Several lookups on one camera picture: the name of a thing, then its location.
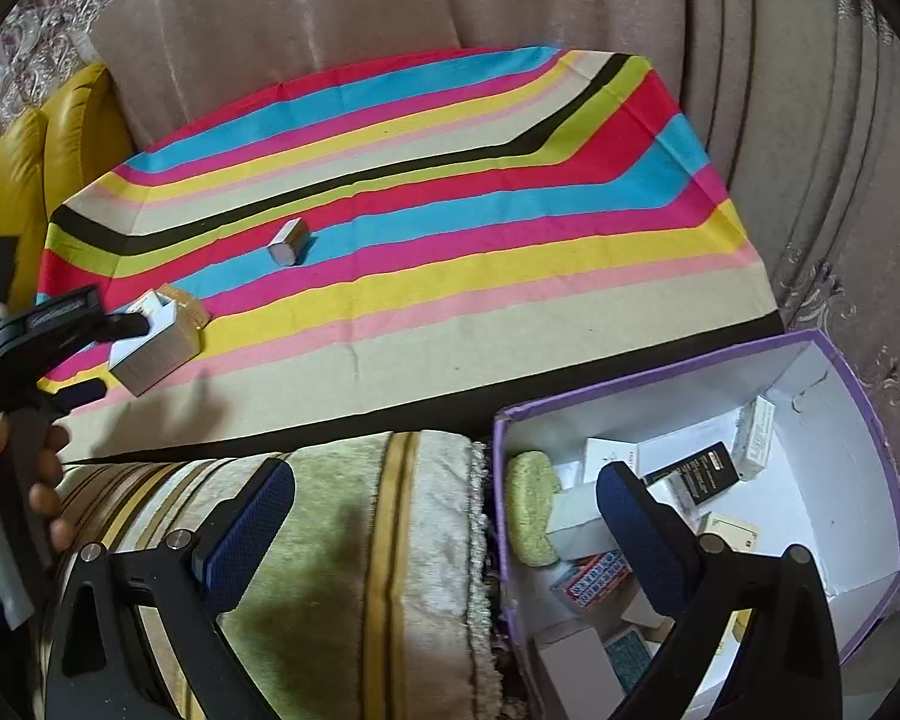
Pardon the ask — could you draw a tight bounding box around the white box red blue print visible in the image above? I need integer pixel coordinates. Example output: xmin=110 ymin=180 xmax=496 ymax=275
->
xmin=109 ymin=289 xmax=201 ymax=397

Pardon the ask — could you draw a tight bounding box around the teal green box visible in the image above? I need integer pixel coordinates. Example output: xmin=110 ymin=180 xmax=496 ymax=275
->
xmin=603 ymin=626 xmax=652 ymax=694

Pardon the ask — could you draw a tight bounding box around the white cube box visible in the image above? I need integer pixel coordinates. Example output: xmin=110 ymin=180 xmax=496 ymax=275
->
xmin=533 ymin=621 xmax=626 ymax=720

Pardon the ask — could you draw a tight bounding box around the black box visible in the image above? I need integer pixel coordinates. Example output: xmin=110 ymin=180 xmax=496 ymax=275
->
xmin=644 ymin=442 xmax=740 ymax=511

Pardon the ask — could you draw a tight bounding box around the red QR code box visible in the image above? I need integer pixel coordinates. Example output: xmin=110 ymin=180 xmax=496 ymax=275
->
xmin=551 ymin=550 xmax=631 ymax=613

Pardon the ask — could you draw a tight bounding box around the large cream box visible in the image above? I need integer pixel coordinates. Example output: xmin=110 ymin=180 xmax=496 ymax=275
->
xmin=546 ymin=483 xmax=616 ymax=562

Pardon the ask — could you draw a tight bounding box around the plain white small box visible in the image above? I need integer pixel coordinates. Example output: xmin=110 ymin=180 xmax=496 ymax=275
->
xmin=582 ymin=437 xmax=639 ymax=484

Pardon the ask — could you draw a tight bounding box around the green round sponge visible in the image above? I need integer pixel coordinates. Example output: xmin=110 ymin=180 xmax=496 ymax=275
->
xmin=505 ymin=450 xmax=560 ymax=567

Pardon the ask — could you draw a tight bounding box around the tall white printed box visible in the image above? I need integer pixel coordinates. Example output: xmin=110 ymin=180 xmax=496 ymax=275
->
xmin=731 ymin=395 xmax=775 ymax=481

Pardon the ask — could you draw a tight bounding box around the person's left hand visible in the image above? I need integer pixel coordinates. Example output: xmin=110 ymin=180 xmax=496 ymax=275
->
xmin=0 ymin=413 xmax=77 ymax=607

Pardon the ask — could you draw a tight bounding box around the small gold box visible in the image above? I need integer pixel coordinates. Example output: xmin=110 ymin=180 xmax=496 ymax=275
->
xmin=155 ymin=283 xmax=211 ymax=330

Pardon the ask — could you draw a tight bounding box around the yellow leather sofa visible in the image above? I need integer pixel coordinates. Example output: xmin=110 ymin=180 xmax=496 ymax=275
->
xmin=0 ymin=64 xmax=136 ymax=309

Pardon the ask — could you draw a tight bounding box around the purple white storage box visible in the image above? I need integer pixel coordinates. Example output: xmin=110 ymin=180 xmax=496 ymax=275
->
xmin=492 ymin=326 xmax=900 ymax=720

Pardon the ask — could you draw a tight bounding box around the small white rolled box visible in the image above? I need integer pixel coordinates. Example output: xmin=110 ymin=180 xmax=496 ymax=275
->
xmin=266 ymin=218 xmax=310 ymax=266

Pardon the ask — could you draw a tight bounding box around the striped colourful cloth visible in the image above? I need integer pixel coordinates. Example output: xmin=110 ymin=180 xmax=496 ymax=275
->
xmin=38 ymin=46 xmax=781 ymax=460

